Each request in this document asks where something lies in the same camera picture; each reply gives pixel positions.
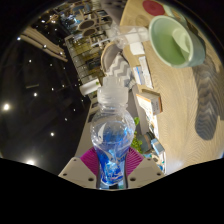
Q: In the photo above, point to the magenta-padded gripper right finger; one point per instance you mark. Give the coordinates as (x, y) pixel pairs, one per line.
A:
(135, 163)

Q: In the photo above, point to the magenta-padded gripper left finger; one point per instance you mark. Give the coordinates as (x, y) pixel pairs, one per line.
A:
(87, 163)

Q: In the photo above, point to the clear blue-labelled water bottle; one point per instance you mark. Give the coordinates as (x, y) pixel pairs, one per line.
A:
(111, 133)

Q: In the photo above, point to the light blue tissue pack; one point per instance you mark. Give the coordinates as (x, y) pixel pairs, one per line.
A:
(157, 146)

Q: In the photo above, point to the white paper leaflets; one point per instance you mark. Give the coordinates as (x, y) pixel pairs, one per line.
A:
(153, 123)

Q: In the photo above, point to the white cardboard box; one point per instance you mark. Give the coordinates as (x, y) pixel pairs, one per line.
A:
(150, 101)

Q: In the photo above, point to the white round column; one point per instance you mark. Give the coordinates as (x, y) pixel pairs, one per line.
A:
(89, 89)

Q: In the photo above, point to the white and blue booklet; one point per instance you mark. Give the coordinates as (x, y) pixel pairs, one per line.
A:
(143, 71)

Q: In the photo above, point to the grey white chevron cushion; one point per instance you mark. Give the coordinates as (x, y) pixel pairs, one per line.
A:
(118, 71)

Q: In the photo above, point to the group of ceiling lights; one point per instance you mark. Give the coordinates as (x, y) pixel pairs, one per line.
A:
(6, 106)

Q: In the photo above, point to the light green mug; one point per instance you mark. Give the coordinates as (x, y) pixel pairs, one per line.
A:
(166, 43)

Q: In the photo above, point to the group of dining chairs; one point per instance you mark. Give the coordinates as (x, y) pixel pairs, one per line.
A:
(87, 23)

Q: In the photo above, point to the flat round red coaster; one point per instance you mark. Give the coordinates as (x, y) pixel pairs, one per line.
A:
(153, 7)

